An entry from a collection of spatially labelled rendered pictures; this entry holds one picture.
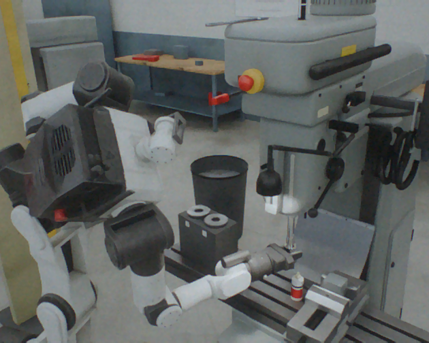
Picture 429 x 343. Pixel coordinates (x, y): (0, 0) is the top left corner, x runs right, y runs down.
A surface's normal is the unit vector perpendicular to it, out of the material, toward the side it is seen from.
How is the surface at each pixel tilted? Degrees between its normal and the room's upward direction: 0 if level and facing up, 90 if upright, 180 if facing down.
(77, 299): 80
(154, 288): 102
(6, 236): 90
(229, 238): 90
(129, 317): 0
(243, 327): 0
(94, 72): 62
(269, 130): 90
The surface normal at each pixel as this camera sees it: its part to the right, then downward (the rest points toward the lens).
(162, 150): -0.04, 0.75
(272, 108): -0.65, 0.31
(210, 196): -0.36, 0.43
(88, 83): -0.30, -0.11
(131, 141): 0.77, -0.39
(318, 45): 0.76, 0.24
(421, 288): -0.03, -0.92
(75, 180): -0.58, -0.11
